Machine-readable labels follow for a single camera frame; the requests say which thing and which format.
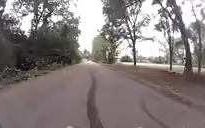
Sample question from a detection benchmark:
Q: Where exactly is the pale open field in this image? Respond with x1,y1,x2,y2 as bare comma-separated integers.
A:
119,61,205,78

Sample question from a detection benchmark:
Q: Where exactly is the wood of trees and bushes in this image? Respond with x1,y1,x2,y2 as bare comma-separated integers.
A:
0,0,84,86

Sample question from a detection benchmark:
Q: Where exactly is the grey asphalt road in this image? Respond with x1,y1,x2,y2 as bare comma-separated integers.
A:
0,62,205,128

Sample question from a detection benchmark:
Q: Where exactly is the row of roadside trees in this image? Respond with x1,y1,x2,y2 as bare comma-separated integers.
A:
90,0,205,76

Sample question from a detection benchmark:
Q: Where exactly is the reddish dirt verge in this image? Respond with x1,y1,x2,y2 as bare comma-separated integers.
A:
101,62,205,109

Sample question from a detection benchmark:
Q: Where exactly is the leaf-strewn dirt verge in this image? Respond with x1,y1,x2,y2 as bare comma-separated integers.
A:
0,63,73,92

